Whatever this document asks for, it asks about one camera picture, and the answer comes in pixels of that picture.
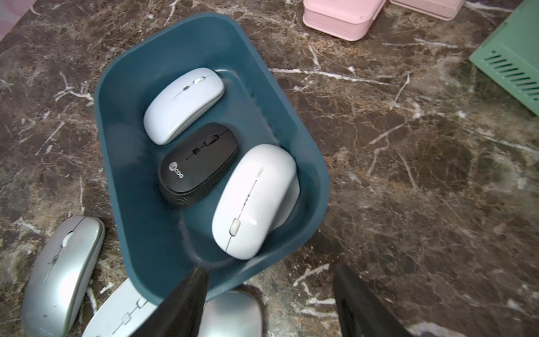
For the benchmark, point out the silver mouse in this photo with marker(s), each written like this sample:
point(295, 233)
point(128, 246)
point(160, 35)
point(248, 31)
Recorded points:
point(233, 313)
point(60, 276)

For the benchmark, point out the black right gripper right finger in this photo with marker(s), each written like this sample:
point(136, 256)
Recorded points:
point(360, 313)

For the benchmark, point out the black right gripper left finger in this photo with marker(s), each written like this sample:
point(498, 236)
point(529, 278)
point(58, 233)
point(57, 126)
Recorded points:
point(180, 313)

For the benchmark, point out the light grey flat mouse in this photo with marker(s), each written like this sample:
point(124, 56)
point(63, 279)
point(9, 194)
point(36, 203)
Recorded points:
point(181, 103)

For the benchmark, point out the teal storage box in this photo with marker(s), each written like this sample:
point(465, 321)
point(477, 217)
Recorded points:
point(253, 106)

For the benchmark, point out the pink calculator on table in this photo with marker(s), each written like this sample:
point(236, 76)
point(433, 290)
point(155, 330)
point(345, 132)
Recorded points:
point(445, 10)

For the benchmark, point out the white rounded mouse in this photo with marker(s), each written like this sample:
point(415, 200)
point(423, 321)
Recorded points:
point(259, 197)

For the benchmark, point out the pink pencil case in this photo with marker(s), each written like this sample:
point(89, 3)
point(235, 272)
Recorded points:
point(345, 19)

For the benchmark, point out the black mouse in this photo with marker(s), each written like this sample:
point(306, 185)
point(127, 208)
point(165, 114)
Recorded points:
point(197, 164)

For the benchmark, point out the green file organizer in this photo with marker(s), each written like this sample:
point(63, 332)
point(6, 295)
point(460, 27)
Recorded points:
point(509, 56)

